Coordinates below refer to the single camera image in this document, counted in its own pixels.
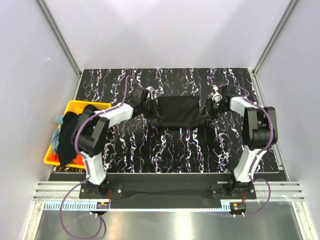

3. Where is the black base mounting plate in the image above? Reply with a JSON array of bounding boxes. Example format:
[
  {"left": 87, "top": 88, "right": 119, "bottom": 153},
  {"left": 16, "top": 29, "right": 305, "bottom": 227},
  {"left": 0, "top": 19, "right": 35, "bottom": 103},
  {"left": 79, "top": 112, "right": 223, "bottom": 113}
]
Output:
[{"left": 79, "top": 173, "right": 257, "bottom": 211}]

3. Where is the orange t-shirt in bin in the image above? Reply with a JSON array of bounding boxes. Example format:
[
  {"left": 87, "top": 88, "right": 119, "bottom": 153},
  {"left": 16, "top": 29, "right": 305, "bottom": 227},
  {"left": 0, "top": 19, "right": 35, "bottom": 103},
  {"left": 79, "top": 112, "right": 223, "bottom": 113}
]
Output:
[{"left": 44, "top": 153, "right": 84, "bottom": 167}]

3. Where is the small connector box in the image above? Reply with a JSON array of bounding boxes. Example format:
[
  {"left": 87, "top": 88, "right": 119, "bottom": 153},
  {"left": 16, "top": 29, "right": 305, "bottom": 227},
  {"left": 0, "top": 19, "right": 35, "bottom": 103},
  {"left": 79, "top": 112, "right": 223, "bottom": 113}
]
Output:
[
  {"left": 230, "top": 202, "right": 247, "bottom": 212},
  {"left": 96, "top": 201, "right": 110, "bottom": 210}
]

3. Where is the right aluminium frame post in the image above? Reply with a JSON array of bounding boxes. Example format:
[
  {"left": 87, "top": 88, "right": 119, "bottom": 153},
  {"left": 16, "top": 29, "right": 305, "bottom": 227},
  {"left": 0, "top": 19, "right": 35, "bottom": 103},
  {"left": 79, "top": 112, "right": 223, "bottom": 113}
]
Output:
[{"left": 252, "top": 0, "right": 300, "bottom": 75}]

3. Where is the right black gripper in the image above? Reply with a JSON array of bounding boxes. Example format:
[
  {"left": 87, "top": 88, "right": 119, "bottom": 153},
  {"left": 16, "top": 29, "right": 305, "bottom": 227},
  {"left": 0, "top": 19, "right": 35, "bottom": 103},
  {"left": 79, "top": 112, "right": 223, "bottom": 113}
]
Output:
[{"left": 196, "top": 97, "right": 229, "bottom": 121}]

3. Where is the aluminium frame post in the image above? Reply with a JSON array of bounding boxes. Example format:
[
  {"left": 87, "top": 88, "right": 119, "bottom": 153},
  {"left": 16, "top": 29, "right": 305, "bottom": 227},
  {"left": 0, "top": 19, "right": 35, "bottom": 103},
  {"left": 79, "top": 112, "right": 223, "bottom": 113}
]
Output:
[
  {"left": 35, "top": 0, "right": 82, "bottom": 78},
  {"left": 252, "top": 0, "right": 300, "bottom": 75}
]

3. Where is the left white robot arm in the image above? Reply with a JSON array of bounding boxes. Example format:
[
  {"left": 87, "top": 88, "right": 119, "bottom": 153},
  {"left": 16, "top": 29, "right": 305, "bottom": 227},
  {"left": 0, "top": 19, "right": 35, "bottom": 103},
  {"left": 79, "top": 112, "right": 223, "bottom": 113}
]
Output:
[{"left": 70, "top": 86, "right": 157, "bottom": 198}]

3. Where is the left aluminium frame post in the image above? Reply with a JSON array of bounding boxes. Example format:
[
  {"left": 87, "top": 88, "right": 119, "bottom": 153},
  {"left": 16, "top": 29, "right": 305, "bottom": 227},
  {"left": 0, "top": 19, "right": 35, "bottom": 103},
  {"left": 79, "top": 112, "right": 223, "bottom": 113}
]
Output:
[{"left": 35, "top": 0, "right": 82, "bottom": 78}]

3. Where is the aluminium front rail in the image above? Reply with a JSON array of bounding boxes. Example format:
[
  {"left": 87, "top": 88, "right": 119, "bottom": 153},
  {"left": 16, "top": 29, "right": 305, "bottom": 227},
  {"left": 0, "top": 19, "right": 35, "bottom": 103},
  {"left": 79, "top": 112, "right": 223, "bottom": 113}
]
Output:
[{"left": 33, "top": 181, "right": 304, "bottom": 202}]

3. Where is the right small connector box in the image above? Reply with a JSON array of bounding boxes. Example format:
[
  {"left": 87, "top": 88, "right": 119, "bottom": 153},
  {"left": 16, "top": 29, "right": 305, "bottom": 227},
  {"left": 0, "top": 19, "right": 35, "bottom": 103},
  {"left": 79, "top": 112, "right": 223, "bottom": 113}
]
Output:
[{"left": 230, "top": 202, "right": 247, "bottom": 212}]

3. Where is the left small connector box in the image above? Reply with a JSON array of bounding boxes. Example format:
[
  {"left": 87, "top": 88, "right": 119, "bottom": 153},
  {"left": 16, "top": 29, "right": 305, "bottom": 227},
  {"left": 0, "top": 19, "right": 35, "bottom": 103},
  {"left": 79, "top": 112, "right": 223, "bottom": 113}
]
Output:
[{"left": 96, "top": 201, "right": 110, "bottom": 210}]

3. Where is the black t-shirt with blue print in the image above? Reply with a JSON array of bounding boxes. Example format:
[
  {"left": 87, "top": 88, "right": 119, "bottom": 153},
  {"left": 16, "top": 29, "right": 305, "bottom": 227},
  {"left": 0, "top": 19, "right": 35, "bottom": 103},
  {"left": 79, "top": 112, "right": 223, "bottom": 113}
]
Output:
[{"left": 57, "top": 104, "right": 97, "bottom": 167}]

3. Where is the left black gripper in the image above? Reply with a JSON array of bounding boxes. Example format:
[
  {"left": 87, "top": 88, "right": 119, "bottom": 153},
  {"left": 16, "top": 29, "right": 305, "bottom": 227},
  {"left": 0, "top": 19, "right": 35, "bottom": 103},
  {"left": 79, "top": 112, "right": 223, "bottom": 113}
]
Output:
[{"left": 140, "top": 97, "right": 163, "bottom": 120}]

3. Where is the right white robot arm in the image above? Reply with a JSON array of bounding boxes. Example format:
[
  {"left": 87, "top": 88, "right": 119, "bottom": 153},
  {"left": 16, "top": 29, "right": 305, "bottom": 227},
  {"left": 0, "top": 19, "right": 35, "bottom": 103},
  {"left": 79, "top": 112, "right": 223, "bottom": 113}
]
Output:
[{"left": 196, "top": 84, "right": 278, "bottom": 199}]

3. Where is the grey-blue t-shirt in bin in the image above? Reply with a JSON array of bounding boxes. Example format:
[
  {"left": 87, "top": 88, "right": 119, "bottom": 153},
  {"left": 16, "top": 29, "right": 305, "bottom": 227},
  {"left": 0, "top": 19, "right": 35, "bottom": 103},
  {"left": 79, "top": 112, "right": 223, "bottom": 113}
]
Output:
[{"left": 51, "top": 115, "right": 64, "bottom": 155}]

